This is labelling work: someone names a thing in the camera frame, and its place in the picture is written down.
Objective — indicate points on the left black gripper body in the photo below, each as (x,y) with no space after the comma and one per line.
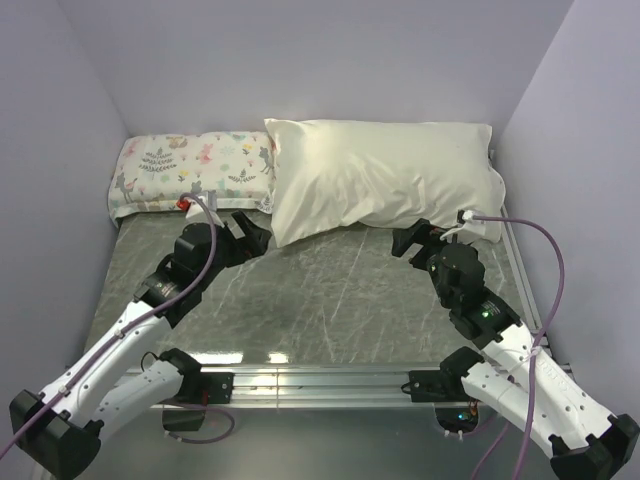
(231,250)

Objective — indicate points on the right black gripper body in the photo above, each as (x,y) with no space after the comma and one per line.
(429,236)

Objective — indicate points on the cream satin pillowcase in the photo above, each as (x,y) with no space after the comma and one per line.
(335,173)

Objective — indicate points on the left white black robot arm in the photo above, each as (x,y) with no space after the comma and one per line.
(63,426)

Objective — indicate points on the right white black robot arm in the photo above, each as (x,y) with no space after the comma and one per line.
(505,365)

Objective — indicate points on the animal print small pillow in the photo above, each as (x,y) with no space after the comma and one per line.
(153,171)

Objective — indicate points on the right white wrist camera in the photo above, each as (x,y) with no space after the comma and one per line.
(467,229)

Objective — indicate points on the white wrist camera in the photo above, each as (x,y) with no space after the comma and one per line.
(467,229)
(198,207)

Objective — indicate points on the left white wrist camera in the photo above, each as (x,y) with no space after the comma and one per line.
(198,207)

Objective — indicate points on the aluminium front rail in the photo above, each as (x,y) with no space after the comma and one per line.
(336,386)

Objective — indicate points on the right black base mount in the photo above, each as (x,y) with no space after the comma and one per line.
(455,411)

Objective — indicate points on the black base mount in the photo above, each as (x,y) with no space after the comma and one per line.
(455,411)
(200,394)

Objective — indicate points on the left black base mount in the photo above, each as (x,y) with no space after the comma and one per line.
(200,394)

